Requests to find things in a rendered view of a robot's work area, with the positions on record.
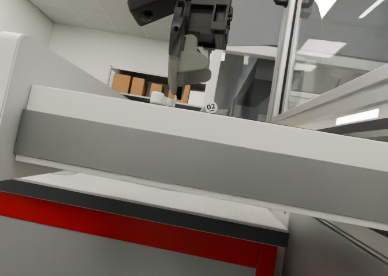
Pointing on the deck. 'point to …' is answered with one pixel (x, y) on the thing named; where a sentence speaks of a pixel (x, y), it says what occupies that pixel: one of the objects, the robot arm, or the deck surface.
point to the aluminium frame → (357, 90)
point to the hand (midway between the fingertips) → (173, 88)
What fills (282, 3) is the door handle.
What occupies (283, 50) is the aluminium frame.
